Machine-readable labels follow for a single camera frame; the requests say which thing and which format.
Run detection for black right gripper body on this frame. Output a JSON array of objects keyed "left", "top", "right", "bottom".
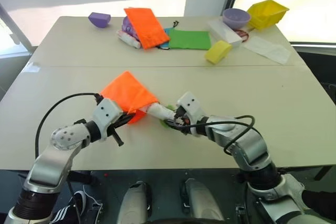
[{"left": 171, "top": 105, "right": 195, "bottom": 135}]

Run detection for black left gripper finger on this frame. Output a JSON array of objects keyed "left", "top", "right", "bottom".
[
  {"left": 110, "top": 127, "right": 124, "bottom": 147},
  {"left": 121, "top": 112, "right": 138, "bottom": 125}
]

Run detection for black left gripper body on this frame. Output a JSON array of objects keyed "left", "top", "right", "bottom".
[{"left": 107, "top": 112, "right": 138, "bottom": 133}]

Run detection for white tube with green cap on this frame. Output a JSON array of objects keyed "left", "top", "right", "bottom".
[{"left": 145, "top": 103, "right": 176, "bottom": 130}]

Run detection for blue fabric pouch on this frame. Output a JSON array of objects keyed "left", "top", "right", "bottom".
[{"left": 156, "top": 27, "right": 174, "bottom": 51}]

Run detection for green fabric pouch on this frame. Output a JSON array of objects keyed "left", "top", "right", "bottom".
[{"left": 167, "top": 29, "right": 212, "bottom": 51}]

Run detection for large orange fabric pouch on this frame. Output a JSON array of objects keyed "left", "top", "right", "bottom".
[{"left": 123, "top": 7, "right": 171, "bottom": 50}]

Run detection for silver rounded robot leg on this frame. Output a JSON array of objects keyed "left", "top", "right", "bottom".
[
  {"left": 179, "top": 178, "right": 226, "bottom": 224},
  {"left": 121, "top": 181, "right": 153, "bottom": 224}
]

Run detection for yellow sponge block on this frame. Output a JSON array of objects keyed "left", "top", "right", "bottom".
[{"left": 204, "top": 40, "right": 233, "bottom": 66}]

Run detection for white red printed package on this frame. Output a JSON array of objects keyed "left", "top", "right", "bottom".
[{"left": 116, "top": 29, "right": 143, "bottom": 49}]

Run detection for black shoe with white stripes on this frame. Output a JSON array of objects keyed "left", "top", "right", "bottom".
[{"left": 48, "top": 191, "right": 88, "bottom": 224}]

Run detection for purple toy package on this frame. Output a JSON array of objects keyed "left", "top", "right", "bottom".
[{"left": 120, "top": 16, "right": 140, "bottom": 39}]

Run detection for white rectangular box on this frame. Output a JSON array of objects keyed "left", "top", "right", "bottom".
[{"left": 208, "top": 20, "right": 244, "bottom": 48}]

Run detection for purple plastic bin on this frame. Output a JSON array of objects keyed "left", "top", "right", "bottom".
[{"left": 88, "top": 12, "right": 112, "bottom": 29}]

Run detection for white transparent plastic bag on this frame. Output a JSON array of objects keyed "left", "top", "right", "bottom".
[{"left": 242, "top": 36, "right": 292, "bottom": 65}]

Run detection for purple plastic bowl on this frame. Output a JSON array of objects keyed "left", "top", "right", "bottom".
[{"left": 222, "top": 8, "right": 252, "bottom": 29}]

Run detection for yellow plastic bin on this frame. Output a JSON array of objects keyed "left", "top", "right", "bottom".
[{"left": 247, "top": 0, "right": 290, "bottom": 30}]

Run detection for black table leg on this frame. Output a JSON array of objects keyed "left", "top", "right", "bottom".
[{"left": 313, "top": 166, "right": 332, "bottom": 182}]

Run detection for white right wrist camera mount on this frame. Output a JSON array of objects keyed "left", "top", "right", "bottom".
[{"left": 176, "top": 91, "right": 208, "bottom": 136}]

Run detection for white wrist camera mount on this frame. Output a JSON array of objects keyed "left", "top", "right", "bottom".
[
  {"left": 91, "top": 98, "right": 124, "bottom": 142},
  {"left": 176, "top": 91, "right": 208, "bottom": 136}
]

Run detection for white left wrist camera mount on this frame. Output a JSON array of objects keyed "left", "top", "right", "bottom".
[{"left": 91, "top": 98, "right": 124, "bottom": 142}]

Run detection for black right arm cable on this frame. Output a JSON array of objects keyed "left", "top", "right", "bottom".
[{"left": 180, "top": 115, "right": 256, "bottom": 155}]

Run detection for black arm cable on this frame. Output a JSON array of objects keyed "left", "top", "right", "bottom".
[
  {"left": 180, "top": 115, "right": 256, "bottom": 155},
  {"left": 35, "top": 92, "right": 103, "bottom": 159}
]

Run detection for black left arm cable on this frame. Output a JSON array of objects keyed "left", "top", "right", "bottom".
[{"left": 35, "top": 92, "right": 103, "bottom": 159}]

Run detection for grey slanted window frame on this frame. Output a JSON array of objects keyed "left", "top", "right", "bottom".
[{"left": 0, "top": 2, "right": 36, "bottom": 53}]

